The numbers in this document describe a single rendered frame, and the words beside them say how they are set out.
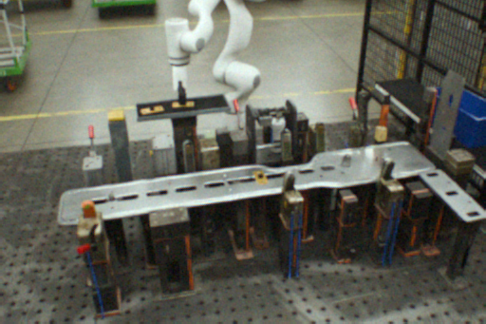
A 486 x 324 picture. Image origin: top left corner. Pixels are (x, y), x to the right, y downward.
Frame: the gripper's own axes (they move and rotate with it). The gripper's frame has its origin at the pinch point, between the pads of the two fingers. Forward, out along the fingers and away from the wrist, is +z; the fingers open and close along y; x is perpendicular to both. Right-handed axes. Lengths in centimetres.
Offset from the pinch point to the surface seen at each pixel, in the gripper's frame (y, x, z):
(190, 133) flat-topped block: 4.4, 2.4, 13.5
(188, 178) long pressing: 28.5, 2.4, 18.8
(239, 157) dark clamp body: 15.5, 21.8, 18.7
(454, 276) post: 58, 96, 46
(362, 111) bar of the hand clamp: 7, 71, 5
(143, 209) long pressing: 46, -12, 19
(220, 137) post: 13.3, 14.7, 10.7
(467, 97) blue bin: -5, 121, 5
